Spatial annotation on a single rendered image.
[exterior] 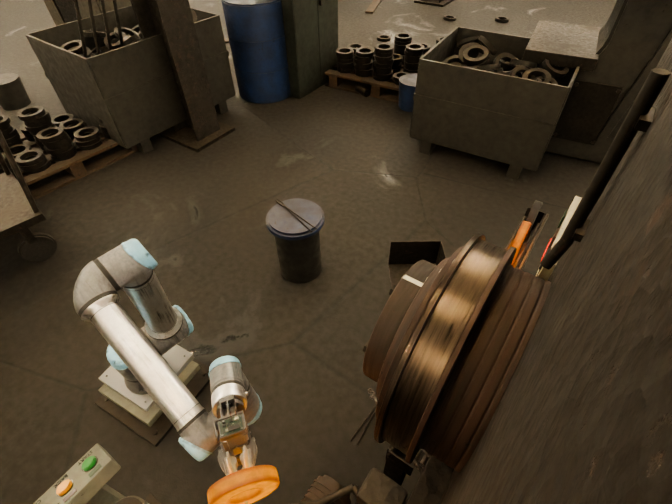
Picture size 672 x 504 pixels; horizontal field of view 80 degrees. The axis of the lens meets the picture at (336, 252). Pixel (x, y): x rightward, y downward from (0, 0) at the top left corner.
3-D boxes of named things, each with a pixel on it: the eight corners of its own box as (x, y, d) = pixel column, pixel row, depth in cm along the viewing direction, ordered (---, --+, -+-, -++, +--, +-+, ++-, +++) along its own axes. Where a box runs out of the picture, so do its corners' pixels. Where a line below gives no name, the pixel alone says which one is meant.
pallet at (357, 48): (456, 79, 436) (465, 36, 404) (430, 110, 387) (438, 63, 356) (359, 60, 478) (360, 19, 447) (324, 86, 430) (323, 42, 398)
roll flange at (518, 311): (512, 351, 107) (589, 219, 73) (437, 522, 81) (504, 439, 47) (476, 333, 111) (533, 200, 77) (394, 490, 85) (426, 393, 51)
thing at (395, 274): (418, 337, 211) (441, 240, 160) (426, 384, 193) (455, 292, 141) (379, 337, 212) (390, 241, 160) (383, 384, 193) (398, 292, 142)
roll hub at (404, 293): (433, 320, 103) (455, 243, 83) (378, 408, 87) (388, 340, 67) (414, 310, 105) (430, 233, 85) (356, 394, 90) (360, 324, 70)
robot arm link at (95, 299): (47, 278, 113) (197, 468, 105) (90, 253, 119) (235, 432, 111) (61, 290, 123) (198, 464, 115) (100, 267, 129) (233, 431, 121)
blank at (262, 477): (281, 472, 85) (277, 457, 88) (205, 498, 80) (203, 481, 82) (278, 494, 96) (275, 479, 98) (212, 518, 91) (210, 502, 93)
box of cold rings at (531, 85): (552, 135, 351) (592, 39, 294) (531, 185, 302) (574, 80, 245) (441, 109, 389) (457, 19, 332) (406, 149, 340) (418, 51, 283)
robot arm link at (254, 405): (225, 422, 123) (207, 398, 116) (254, 394, 128) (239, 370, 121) (240, 439, 116) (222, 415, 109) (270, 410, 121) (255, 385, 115)
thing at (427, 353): (476, 333, 111) (533, 200, 77) (394, 490, 85) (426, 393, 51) (454, 322, 114) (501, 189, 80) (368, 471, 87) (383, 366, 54)
